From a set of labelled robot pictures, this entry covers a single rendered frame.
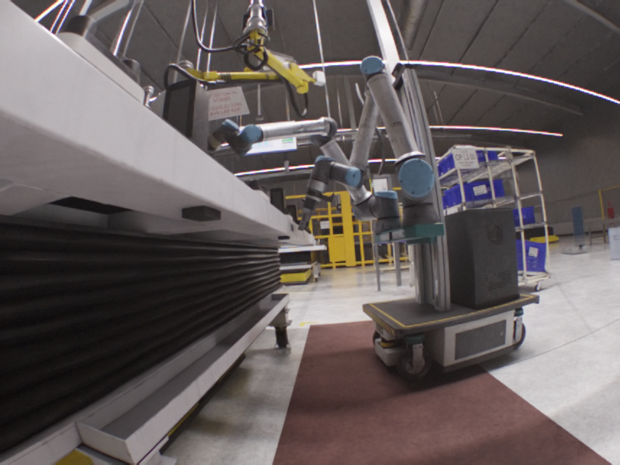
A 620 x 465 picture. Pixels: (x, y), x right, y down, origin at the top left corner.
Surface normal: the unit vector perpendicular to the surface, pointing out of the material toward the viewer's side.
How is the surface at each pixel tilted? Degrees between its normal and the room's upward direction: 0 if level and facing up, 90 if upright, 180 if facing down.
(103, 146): 90
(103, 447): 90
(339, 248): 90
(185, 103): 90
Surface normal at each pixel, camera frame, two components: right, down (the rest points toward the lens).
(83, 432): -0.07, -0.07
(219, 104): 0.53, -0.11
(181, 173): 0.99, -0.08
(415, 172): -0.34, 0.04
